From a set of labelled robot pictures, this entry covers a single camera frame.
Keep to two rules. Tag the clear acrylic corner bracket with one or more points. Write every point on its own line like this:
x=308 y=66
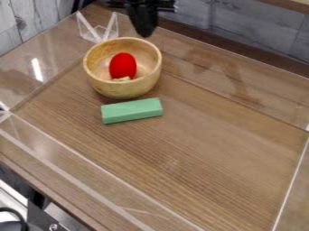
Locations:
x=98 y=33

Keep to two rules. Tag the black metal table bracket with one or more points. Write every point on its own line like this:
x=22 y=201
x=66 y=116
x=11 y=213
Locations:
x=39 y=220

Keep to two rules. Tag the green rectangular block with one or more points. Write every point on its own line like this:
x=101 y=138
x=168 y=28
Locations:
x=133 y=110

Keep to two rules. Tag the red strawberry toy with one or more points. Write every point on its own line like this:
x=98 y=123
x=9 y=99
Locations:
x=124 y=66

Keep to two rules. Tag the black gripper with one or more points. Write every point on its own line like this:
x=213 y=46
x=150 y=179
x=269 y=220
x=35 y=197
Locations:
x=144 y=19

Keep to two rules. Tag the wooden bowl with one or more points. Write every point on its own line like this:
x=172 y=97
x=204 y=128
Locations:
x=124 y=88

